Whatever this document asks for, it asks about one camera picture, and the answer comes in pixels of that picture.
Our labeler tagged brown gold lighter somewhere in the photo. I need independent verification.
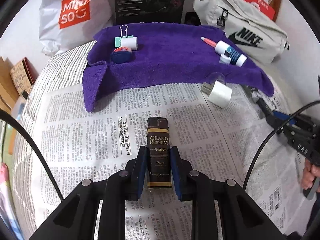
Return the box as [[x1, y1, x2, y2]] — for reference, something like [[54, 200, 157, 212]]
[[147, 117, 172, 189]]

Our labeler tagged white usb charger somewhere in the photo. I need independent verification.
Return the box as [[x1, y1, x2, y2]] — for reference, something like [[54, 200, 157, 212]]
[[201, 80, 232, 108]]

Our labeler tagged clear plastic cap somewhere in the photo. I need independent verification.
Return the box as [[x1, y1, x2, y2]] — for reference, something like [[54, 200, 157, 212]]
[[209, 72, 226, 85]]

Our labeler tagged white blue lotion bottle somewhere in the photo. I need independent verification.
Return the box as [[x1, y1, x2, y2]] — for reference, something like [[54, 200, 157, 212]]
[[215, 41, 247, 67]]

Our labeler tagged blue pink eraser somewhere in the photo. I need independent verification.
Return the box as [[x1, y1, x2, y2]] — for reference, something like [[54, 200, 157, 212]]
[[111, 47, 132, 64]]

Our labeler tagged white tape roll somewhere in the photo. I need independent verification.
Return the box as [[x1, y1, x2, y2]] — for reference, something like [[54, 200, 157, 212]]
[[120, 36, 138, 50]]

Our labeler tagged green binder clip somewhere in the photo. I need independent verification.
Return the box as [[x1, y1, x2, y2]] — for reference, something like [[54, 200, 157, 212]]
[[114, 24, 133, 48]]

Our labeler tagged right hand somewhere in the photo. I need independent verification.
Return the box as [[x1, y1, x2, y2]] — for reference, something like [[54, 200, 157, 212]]
[[300, 159, 320, 190]]

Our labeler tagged newspaper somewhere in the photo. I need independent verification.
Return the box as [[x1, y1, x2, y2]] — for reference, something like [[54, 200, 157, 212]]
[[22, 82, 311, 240]]

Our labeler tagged white Nike bag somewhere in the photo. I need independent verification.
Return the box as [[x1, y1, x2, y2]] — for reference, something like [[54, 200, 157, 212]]
[[193, 0, 290, 64]]

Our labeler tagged purple towel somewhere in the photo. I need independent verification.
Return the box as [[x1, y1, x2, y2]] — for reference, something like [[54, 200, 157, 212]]
[[82, 23, 274, 112]]

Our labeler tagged patterned brown book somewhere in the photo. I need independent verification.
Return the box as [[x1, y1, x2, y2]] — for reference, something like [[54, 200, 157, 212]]
[[10, 57, 35, 95]]

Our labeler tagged wooden furniture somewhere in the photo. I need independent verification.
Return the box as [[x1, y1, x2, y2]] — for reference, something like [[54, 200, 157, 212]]
[[0, 57, 20, 114]]

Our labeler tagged black headset box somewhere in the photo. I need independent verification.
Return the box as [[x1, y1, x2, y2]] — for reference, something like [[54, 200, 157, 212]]
[[115, 0, 184, 25]]

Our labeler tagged white Miniso bag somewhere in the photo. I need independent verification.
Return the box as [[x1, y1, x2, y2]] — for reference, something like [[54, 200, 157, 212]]
[[39, 0, 112, 56]]

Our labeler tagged black cable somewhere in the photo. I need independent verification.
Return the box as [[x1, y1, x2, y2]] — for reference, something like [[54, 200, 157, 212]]
[[0, 108, 65, 202]]

